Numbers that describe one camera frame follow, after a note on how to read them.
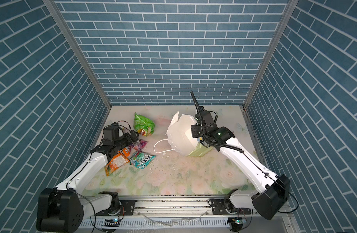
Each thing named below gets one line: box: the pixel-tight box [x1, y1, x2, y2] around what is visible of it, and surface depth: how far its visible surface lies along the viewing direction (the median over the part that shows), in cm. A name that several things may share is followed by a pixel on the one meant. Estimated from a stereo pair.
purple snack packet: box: [130, 139, 148, 152], surface depth 91 cm
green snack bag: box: [133, 111, 156, 137], surface depth 98 cm
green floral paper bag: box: [166, 110, 214, 157], surface depth 81 cm
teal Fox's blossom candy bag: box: [129, 151, 157, 170], surface depth 88 cm
